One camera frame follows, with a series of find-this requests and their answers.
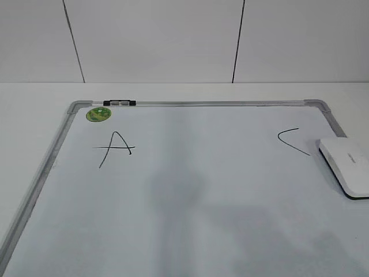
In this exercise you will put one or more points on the green round magnet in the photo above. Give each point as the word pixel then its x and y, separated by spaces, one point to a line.
pixel 98 114

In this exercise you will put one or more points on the white board with aluminium frame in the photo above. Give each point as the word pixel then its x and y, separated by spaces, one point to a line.
pixel 190 189

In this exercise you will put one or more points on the white rectangular whiteboard eraser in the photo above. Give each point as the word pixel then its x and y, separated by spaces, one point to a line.
pixel 349 165

